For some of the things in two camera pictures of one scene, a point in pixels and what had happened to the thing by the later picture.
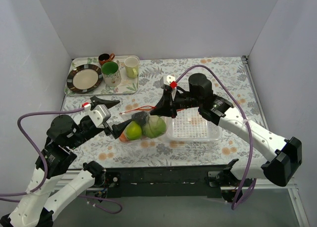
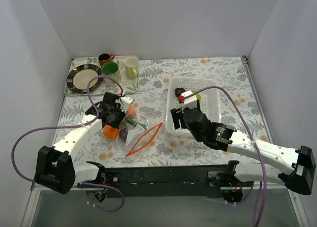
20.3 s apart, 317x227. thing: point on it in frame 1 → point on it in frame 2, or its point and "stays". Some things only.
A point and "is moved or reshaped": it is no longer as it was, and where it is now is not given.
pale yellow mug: [132, 65] stays
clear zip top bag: [144, 126] is moved or reshaped
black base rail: [195, 182] stays
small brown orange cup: [105, 57] stays
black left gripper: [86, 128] → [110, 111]
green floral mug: [111, 74] stays
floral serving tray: [98, 75] stays
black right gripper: [172, 104] → [178, 113]
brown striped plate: [84, 78] stays
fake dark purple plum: [141, 117] is moved or reshaped
